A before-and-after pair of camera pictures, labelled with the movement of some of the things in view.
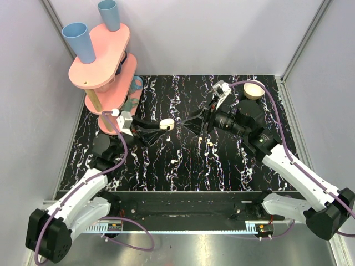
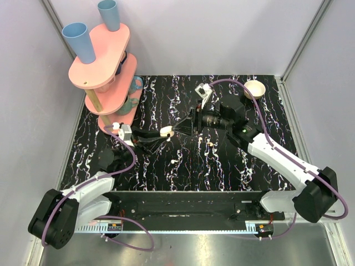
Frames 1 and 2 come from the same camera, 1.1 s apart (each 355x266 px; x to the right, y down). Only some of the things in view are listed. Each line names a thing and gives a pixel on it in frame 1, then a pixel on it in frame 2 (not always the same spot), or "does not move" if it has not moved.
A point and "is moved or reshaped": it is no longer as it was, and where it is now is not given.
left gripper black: x=136 y=129 to x=132 y=141
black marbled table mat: x=179 y=160 does not move
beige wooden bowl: x=253 y=91 does not move
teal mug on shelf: x=130 y=103 does not move
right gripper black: x=195 y=123 to x=187 y=130
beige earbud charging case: x=167 y=123 is moved or reshaped
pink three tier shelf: x=108 y=77 does not move
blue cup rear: x=110 y=13 does not move
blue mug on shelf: x=137 y=83 does not move
